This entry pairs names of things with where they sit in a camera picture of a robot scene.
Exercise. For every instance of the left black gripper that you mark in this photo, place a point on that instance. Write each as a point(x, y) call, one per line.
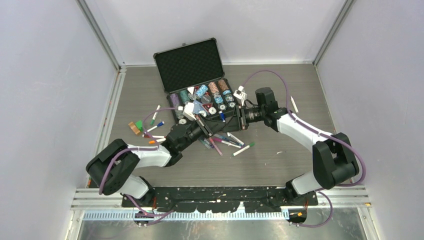
point(208, 127)

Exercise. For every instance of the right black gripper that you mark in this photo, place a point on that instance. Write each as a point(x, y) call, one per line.
point(238, 122)

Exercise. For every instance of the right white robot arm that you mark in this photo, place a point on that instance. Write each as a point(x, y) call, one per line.
point(333, 159)

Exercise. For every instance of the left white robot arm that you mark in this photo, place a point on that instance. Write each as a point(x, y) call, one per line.
point(112, 168)

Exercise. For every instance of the light blue marker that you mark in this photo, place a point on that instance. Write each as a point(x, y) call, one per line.
point(222, 137)

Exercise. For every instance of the purple cap white marker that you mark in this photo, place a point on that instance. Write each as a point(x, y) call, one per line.
point(235, 138)

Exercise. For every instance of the pink marker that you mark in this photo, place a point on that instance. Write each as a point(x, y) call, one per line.
point(215, 146)

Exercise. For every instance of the dark green marker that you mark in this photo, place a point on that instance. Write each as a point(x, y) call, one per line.
point(205, 143)

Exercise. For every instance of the magenta cap white marker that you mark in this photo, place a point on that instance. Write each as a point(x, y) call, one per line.
point(226, 142)

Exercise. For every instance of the green cap white marker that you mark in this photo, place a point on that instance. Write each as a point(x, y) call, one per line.
point(244, 148)

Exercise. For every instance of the black poker chip case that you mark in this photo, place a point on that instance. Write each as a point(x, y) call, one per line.
point(194, 73)

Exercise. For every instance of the green tip white marker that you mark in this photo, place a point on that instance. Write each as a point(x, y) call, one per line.
point(152, 122)

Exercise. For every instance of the green toy block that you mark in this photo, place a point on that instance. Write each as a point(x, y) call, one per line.
point(139, 125)

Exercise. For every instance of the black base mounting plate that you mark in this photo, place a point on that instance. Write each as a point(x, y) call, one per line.
point(224, 199)

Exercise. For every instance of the brown wooden block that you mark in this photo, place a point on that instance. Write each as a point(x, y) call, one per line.
point(134, 128)

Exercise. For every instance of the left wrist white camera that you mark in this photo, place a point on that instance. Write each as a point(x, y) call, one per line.
point(190, 111)

